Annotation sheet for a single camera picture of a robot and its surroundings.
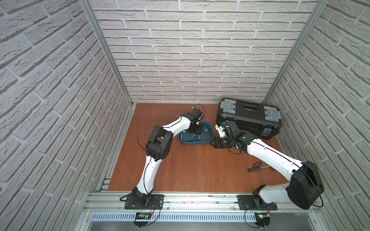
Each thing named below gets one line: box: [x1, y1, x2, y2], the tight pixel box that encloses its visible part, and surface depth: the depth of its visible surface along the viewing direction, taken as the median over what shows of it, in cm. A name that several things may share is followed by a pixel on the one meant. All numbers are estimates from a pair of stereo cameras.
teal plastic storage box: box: [178, 121, 215, 146], surface depth 100 cm
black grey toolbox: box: [215, 97, 282, 140], surface depth 93 cm
